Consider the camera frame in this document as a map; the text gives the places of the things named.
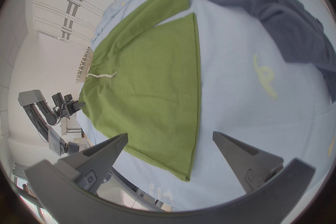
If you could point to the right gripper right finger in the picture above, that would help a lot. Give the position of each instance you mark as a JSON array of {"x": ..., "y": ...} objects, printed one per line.
[{"x": 244, "y": 160}]

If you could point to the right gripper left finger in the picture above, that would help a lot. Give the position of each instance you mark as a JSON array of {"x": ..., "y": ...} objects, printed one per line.
[{"x": 99, "y": 162}]

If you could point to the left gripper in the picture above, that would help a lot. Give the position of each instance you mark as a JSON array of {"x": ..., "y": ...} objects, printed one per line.
[{"x": 71, "y": 108}]

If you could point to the green shorts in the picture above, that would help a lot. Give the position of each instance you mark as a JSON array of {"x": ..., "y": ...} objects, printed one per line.
[{"x": 152, "y": 86}]

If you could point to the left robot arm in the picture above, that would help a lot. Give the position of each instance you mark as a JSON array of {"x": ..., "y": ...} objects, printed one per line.
[{"x": 32, "y": 98}]

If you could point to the round woven basket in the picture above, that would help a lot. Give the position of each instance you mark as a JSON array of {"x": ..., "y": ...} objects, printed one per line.
[{"x": 84, "y": 65}]

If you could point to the bed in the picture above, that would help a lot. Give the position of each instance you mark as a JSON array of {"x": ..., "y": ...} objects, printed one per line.
[{"x": 236, "y": 99}]

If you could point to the white wardrobe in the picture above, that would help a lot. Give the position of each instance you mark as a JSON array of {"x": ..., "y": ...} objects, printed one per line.
[{"x": 65, "y": 7}]

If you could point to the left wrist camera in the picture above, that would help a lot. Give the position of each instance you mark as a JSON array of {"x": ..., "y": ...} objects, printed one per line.
[{"x": 68, "y": 98}]

